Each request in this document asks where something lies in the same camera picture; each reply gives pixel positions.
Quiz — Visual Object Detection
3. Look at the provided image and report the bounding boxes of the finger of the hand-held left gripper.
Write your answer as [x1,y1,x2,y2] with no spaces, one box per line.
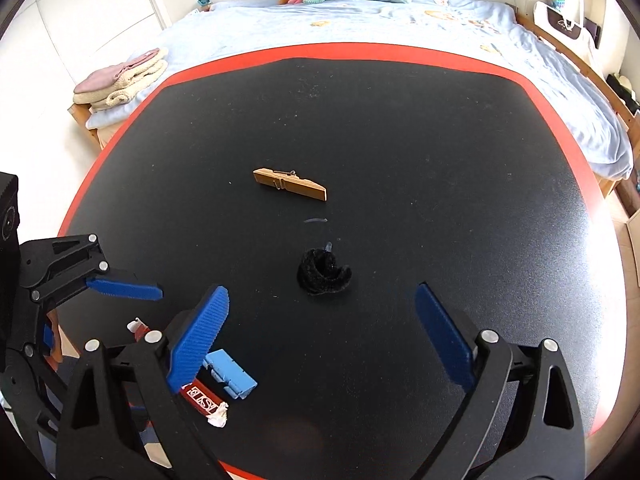
[20,234,164,313]
[0,310,76,443]

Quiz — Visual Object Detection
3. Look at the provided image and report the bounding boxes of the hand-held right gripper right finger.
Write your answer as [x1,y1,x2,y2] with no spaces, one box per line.
[415,282,587,480]

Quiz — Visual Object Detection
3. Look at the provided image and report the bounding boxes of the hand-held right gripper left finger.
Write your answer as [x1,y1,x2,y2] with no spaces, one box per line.
[55,285,231,480]

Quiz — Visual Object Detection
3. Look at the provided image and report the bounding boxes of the blue plastic clip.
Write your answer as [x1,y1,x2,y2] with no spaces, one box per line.
[202,349,259,401]

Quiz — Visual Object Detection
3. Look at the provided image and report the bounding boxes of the red cardboard box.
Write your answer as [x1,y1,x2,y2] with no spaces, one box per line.
[126,319,231,429]

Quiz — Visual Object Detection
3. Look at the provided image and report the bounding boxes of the black fuzzy hair tie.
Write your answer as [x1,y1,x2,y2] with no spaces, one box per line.
[296,242,353,297]

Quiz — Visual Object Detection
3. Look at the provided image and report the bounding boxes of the wooden clothespin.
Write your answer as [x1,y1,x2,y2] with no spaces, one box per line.
[252,167,328,203]

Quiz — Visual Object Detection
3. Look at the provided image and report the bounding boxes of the pink folded towel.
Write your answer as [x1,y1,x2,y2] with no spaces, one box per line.
[74,47,168,93]

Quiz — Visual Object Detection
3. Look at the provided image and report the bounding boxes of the folded towels stack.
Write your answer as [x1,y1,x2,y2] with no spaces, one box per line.
[75,60,168,111]

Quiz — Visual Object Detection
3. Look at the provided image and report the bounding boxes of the black table with red rim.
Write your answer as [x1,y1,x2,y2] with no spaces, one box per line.
[57,44,621,480]

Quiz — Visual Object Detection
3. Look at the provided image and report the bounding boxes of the wooden bed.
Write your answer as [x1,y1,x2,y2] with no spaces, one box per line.
[70,0,640,201]

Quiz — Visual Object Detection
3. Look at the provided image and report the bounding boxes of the black bag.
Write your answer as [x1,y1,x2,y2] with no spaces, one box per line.
[605,72,640,111]

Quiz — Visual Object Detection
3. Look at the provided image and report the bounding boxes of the light blue printed blanket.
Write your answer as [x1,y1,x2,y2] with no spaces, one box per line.
[85,0,633,166]

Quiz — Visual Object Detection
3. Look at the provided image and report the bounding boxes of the white tote bag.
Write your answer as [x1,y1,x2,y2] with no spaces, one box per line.
[532,0,601,53]

